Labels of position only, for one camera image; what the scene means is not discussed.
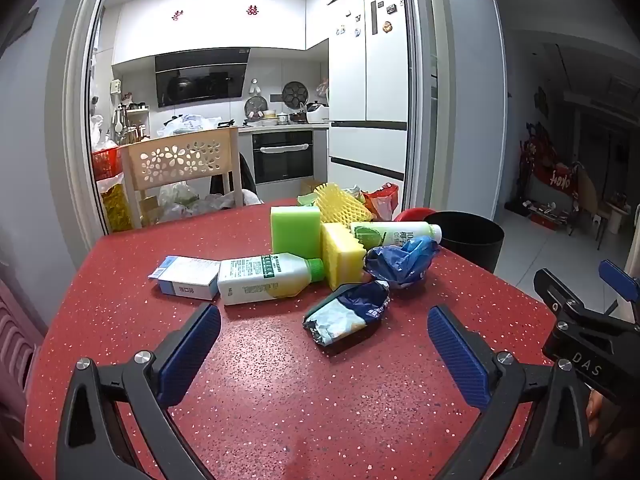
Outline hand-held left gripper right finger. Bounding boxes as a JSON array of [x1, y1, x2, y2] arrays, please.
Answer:
[[426, 305, 593, 480]]

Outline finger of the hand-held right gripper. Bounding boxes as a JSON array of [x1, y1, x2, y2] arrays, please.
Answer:
[[533, 268, 588, 320], [598, 259, 640, 306]]

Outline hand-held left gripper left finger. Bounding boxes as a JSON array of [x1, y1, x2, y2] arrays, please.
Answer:
[[56, 303, 222, 480]]

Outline blue and white carton box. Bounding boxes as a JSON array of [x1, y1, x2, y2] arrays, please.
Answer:
[[148, 255, 221, 301]]

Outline white bottle with green cap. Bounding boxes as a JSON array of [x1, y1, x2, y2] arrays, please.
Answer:
[[217, 252, 326, 306]]

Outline black waste bin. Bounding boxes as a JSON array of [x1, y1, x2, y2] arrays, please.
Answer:
[[422, 211, 505, 274]]

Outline green sponge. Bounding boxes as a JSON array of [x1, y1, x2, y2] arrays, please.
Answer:
[[270, 204, 322, 261]]

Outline person's right hand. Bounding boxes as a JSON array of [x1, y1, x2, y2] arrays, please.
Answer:
[[587, 389, 610, 438]]

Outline crumpled blue plastic bag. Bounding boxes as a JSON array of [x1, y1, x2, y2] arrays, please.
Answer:
[[363, 236, 441, 289]]

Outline crumpled blue and white packet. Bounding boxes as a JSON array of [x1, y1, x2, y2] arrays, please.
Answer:
[[303, 280, 391, 347]]

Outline red festive decoration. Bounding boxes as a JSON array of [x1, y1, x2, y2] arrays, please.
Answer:
[[519, 124, 597, 212]]

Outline red bowl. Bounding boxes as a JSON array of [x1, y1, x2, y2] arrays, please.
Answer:
[[393, 207, 437, 224]]

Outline yellow sponge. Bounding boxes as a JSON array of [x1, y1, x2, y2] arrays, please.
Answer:
[[320, 222, 369, 291]]

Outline clear plastic bags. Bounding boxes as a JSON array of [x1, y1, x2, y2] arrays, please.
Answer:
[[156, 182, 237, 222]]

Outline yellow mesh bag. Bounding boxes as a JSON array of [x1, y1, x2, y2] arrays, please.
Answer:
[[99, 179, 134, 234]]

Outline red plastic bag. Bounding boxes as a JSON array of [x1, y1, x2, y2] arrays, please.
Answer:
[[362, 183, 400, 221]]

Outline pink slatted plastic chair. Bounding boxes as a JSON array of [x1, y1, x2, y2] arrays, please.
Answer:
[[0, 277, 52, 423]]

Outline dark cloth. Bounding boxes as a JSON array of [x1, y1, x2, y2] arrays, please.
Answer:
[[209, 152, 259, 197]]

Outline yellow foam fruit net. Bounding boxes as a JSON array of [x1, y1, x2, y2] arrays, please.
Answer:
[[313, 182, 374, 226]]

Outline beige chair with flower cutouts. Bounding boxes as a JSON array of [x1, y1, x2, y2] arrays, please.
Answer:
[[119, 126, 246, 229]]

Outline red plastic basket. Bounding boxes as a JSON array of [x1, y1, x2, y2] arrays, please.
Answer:
[[91, 145, 124, 181]]

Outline black built-in oven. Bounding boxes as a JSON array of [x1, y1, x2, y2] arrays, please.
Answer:
[[251, 129, 315, 185]]

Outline white plastic bag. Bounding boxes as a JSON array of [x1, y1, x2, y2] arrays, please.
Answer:
[[157, 113, 222, 138]]

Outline white spice rack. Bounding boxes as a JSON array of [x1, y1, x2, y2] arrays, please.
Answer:
[[112, 102, 151, 144]]

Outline round grey steamer rack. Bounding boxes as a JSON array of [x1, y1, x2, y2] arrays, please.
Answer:
[[243, 95, 269, 119]]

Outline white rice cooker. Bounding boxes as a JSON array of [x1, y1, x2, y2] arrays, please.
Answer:
[[304, 101, 331, 124]]

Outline black range hood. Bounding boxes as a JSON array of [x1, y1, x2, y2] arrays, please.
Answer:
[[154, 48, 251, 109]]

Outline round dark steamer rack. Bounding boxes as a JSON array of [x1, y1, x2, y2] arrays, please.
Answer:
[[281, 81, 306, 109]]

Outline white refrigerator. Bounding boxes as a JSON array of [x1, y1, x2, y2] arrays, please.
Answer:
[[327, 0, 409, 197]]

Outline white upper kitchen cabinets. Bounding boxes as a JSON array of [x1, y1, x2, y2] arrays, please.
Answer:
[[111, 0, 329, 67]]

